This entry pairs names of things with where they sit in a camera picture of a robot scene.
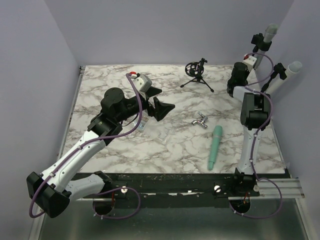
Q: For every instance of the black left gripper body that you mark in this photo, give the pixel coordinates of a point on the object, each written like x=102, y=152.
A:
x=145, y=104

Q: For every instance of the mint green microphone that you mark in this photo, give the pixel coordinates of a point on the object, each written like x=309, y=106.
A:
x=216, y=139

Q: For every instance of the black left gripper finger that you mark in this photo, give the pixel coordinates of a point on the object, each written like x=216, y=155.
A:
x=161, y=109
x=152, y=91

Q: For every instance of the white microphone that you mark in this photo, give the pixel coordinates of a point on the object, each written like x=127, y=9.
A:
x=289, y=72

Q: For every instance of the silver grey microphone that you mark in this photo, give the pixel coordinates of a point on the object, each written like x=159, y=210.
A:
x=269, y=34

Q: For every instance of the clear plastic screw box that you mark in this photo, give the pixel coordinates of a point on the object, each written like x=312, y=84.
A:
x=155, y=130

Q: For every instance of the black front mounting rail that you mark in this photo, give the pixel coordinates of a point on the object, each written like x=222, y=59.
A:
x=165, y=190

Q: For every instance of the black round-base microphone stand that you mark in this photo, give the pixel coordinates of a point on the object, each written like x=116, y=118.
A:
x=258, y=41

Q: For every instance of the aluminium frame profile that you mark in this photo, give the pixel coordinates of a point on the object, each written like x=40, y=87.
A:
x=290, y=188

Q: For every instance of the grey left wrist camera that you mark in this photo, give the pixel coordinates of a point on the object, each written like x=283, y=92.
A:
x=141, y=82

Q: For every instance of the black tripod microphone stand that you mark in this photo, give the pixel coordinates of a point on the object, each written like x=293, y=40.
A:
x=195, y=70

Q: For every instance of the chrome water tap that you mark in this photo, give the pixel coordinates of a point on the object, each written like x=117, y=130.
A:
x=201, y=121

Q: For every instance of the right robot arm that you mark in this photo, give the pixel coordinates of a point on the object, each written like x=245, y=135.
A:
x=254, y=116

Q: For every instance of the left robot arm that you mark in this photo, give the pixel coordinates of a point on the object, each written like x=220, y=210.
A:
x=49, y=189

